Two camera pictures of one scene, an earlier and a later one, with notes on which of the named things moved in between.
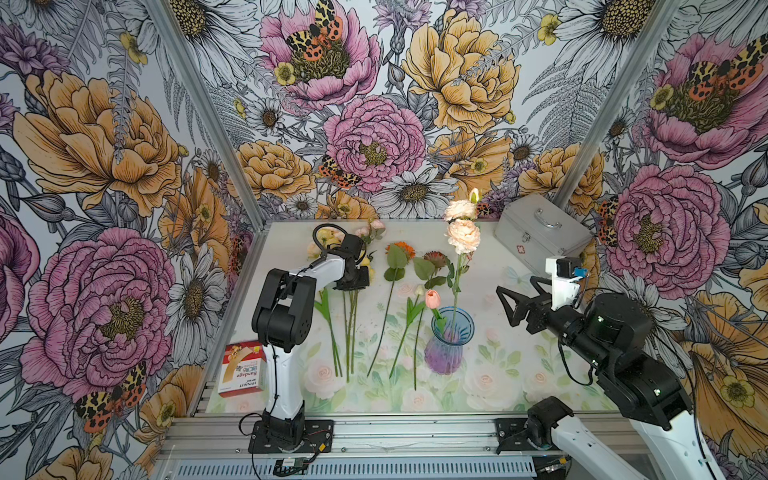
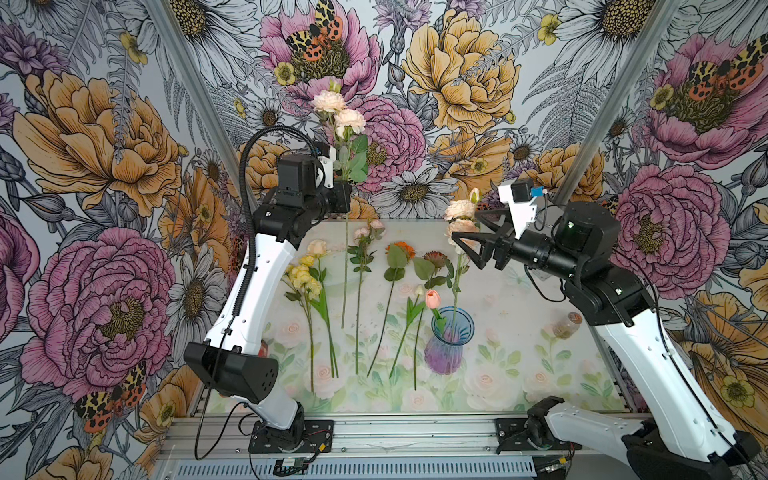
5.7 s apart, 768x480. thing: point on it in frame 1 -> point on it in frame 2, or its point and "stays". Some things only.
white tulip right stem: x=412 y=310 stays
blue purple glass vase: x=452 y=327 stays
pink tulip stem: x=433 y=301 stays
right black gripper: x=540 y=306 -> x=505 y=241
